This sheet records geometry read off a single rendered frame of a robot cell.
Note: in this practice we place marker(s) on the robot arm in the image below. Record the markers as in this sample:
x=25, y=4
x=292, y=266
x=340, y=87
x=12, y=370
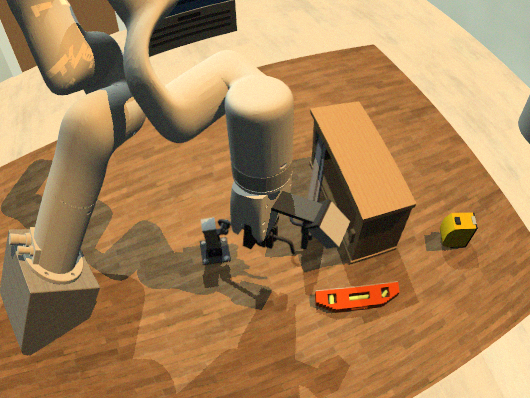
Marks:
x=259, y=115

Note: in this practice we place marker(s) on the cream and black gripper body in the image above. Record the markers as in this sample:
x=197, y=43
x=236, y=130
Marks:
x=254, y=209

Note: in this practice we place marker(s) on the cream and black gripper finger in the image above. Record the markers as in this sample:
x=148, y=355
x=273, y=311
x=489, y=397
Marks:
x=275, y=228
x=249, y=241

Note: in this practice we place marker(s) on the orange spirit level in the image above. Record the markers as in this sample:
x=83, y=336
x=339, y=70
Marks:
x=357, y=298

